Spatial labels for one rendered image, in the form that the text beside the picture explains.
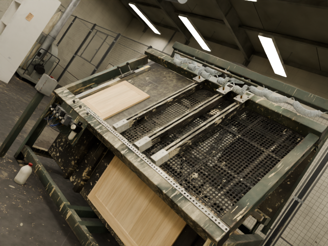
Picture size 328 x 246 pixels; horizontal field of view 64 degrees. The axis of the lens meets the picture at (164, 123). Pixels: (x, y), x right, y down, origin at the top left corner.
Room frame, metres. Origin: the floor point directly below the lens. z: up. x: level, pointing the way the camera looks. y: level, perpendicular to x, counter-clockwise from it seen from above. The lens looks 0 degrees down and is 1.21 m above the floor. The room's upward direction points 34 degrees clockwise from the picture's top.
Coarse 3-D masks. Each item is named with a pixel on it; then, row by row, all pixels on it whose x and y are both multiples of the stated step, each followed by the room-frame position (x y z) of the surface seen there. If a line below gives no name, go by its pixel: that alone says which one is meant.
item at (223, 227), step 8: (120, 136) 2.14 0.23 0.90; (128, 144) 2.06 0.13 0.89; (136, 152) 1.99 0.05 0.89; (144, 160) 1.93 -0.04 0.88; (152, 168) 1.87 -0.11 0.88; (176, 184) 1.74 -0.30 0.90; (184, 192) 1.69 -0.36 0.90; (192, 200) 1.64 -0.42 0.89; (200, 208) 1.60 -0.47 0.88; (208, 216) 1.55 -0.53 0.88; (216, 224) 1.52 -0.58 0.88
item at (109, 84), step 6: (144, 66) 3.12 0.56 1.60; (138, 72) 3.04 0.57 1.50; (126, 78) 2.96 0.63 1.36; (102, 84) 2.83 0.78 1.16; (108, 84) 2.83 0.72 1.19; (114, 84) 2.89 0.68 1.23; (90, 90) 2.75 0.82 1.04; (96, 90) 2.76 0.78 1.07; (78, 96) 2.67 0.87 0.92; (84, 96) 2.70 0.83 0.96
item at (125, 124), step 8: (200, 72) 2.67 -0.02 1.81; (200, 80) 2.68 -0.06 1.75; (184, 88) 2.65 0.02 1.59; (192, 88) 2.67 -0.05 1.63; (200, 88) 2.76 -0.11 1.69; (168, 96) 2.55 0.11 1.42; (176, 96) 2.55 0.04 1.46; (184, 96) 2.64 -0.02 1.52; (152, 104) 2.45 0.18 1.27; (160, 104) 2.45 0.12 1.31; (168, 104) 2.53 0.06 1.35; (136, 112) 2.36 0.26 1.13; (144, 112) 2.36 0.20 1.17; (152, 112) 2.42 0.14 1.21; (128, 120) 2.28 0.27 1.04; (136, 120) 2.32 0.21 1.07; (120, 128) 2.23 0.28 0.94
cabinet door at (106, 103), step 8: (112, 88) 2.80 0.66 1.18; (120, 88) 2.80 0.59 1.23; (128, 88) 2.80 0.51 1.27; (136, 88) 2.78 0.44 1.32; (88, 96) 2.70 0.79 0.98; (96, 96) 2.70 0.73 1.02; (104, 96) 2.69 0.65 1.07; (112, 96) 2.69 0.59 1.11; (120, 96) 2.68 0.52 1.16; (128, 96) 2.68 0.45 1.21; (136, 96) 2.67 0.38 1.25; (144, 96) 2.66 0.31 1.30; (88, 104) 2.58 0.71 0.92; (96, 104) 2.58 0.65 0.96; (104, 104) 2.58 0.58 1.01; (112, 104) 2.57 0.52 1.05; (120, 104) 2.57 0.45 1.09; (128, 104) 2.56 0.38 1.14; (96, 112) 2.48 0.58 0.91; (104, 112) 2.48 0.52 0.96; (112, 112) 2.47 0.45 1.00
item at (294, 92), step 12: (180, 48) 3.55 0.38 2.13; (192, 48) 3.44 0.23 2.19; (204, 60) 3.29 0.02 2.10; (216, 60) 3.19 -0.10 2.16; (240, 72) 2.97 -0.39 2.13; (252, 72) 2.89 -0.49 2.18; (264, 84) 2.78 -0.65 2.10; (276, 84) 2.71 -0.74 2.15; (288, 96) 2.65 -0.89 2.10; (300, 96) 2.55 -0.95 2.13; (312, 96) 2.50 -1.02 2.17; (324, 108) 2.41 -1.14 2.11; (180, 168) 2.24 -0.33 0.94; (300, 180) 2.45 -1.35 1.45; (276, 216) 2.51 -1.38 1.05; (252, 228) 2.21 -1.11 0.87; (264, 228) 2.54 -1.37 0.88
